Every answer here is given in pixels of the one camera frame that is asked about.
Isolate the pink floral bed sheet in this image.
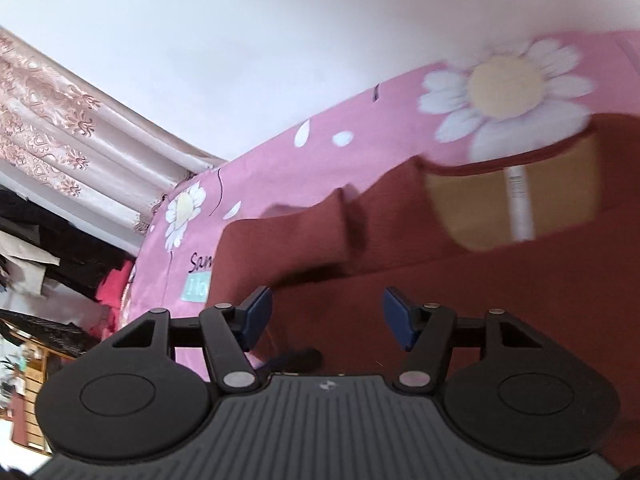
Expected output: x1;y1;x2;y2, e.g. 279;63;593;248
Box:
129;32;639;318

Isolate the dark red knit sweater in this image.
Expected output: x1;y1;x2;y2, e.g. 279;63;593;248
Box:
207;114;639;468

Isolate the dark clutter beside bed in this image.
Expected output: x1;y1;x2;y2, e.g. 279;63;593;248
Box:
1;188;134;454

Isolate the beige patterned curtain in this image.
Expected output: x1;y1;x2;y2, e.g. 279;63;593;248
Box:
1;30;223;254

